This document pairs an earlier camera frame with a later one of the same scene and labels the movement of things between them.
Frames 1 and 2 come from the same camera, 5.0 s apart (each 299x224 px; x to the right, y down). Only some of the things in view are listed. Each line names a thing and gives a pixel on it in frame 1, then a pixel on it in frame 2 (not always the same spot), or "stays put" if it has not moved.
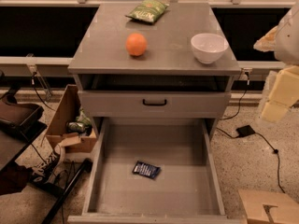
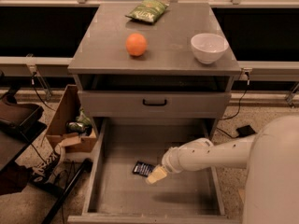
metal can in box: x=75 y=127 stays put
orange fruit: x=136 y=44 stays put
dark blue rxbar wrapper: x=146 y=170 stays put
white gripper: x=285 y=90 -> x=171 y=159
